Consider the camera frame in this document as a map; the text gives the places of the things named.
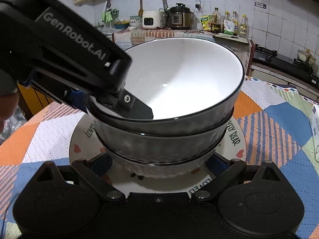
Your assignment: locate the white rabbit carrot plate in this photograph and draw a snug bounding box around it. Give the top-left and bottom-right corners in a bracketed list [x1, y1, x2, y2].
[69, 114, 247, 196]

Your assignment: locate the white ribbed bowl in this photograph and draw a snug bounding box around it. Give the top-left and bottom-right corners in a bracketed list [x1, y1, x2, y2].
[85, 37, 244, 135]

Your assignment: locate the person left hand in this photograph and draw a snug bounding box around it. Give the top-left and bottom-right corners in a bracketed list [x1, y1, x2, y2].
[0, 91, 20, 132]

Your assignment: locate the colourful patchwork tablecloth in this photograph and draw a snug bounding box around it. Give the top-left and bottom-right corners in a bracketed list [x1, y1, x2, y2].
[1, 77, 318, 238]

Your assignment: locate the white rice cooker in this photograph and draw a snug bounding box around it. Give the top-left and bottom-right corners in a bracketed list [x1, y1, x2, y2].
[142, 10, 166, 30]

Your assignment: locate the black pressure cooker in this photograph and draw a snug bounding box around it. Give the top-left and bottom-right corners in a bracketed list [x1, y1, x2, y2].
[168, 3, 194, 30]

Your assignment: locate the black gas stove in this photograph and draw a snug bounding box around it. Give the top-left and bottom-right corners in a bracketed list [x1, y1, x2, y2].
[252, 44, 318, 88]

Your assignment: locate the yellow oil bottle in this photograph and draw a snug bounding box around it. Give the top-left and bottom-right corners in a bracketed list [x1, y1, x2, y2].
[239, 15, 249, 38]

